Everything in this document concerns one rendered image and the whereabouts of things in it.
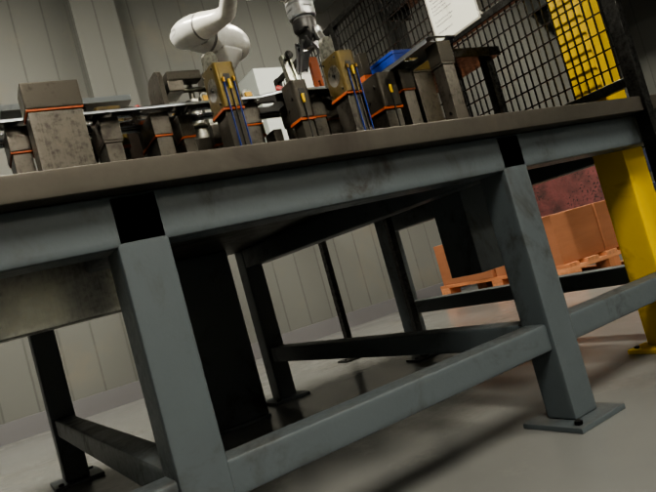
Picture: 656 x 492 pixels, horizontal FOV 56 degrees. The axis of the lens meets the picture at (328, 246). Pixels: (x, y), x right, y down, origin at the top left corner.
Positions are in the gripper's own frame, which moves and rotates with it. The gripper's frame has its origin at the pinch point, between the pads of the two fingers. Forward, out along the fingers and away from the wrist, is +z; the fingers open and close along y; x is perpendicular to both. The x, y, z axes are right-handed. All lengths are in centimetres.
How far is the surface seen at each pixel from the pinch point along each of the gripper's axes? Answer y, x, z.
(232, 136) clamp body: 22, -43, 19
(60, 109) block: 21, -81, 9
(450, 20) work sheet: 8, 54, -15
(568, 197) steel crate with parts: -176, 325, 55
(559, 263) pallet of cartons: -91, 193, 92
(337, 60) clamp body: 24.7, -8.6, 2.9
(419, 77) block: 17.0, 25.3, 7.2
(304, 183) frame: 66, -52, 41
